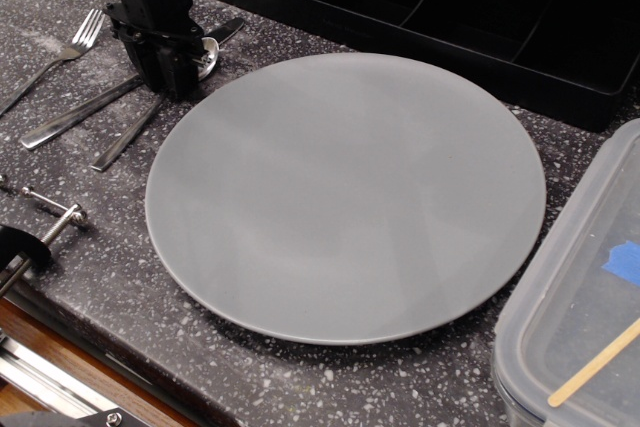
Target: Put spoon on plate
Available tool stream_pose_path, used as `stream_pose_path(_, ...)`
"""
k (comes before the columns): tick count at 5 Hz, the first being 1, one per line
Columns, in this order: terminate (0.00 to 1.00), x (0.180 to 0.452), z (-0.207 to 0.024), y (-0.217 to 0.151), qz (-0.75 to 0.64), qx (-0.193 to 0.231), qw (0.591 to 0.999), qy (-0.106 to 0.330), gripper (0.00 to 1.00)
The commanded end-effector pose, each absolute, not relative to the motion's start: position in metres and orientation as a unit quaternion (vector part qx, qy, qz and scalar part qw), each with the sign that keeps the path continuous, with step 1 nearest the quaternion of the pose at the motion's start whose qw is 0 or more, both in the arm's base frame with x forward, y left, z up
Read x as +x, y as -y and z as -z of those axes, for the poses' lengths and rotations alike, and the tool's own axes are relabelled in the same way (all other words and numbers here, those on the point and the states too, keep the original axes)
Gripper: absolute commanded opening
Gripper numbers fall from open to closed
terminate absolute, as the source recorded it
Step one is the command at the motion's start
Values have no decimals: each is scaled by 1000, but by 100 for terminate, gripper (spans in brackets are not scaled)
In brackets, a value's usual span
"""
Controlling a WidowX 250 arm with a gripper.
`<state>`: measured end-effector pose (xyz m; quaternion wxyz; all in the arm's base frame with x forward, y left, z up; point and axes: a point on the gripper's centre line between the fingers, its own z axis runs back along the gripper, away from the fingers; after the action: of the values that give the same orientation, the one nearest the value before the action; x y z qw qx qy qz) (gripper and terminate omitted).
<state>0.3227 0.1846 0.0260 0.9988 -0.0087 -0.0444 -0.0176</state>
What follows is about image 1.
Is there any silver table knife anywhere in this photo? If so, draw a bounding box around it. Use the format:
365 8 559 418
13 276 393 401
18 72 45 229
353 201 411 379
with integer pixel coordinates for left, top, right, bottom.
20 17 245 150

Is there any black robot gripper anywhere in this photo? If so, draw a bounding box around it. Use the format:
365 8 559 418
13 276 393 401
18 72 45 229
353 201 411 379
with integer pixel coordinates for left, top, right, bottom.
105 0 204 99

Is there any black divided organizer tray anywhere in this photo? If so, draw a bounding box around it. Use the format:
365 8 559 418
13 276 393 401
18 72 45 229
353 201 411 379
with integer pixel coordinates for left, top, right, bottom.
219 0 639 132

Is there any wooden stir stick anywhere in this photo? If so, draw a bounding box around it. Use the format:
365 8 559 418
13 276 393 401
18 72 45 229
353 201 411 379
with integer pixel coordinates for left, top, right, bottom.
547 319 639 408

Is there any blue tape piece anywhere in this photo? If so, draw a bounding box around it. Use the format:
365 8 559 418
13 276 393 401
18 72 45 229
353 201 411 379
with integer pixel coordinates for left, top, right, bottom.
603 241 640 286

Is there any silver metal fork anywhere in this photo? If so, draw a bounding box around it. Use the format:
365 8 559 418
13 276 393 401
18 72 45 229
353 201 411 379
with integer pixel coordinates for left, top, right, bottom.
1 9 105 116

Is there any metal screw clamp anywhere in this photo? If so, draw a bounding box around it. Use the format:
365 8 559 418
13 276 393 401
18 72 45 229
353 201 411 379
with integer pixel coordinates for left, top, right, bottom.
1 173 88 298

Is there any grey round plate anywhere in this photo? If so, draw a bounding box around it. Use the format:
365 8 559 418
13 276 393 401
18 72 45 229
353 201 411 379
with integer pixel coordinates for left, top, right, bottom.
145 53 546 345

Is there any silver metal spoon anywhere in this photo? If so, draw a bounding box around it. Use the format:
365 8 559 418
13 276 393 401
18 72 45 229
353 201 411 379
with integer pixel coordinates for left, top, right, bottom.
90 36 222 171

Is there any aluminium rail with bracket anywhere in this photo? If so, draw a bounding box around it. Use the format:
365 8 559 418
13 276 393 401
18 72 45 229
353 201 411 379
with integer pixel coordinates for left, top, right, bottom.
1 334 126 426

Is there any clear plastic lidded container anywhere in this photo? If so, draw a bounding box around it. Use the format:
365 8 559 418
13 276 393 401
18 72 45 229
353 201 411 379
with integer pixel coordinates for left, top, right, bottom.
492 120 639 426

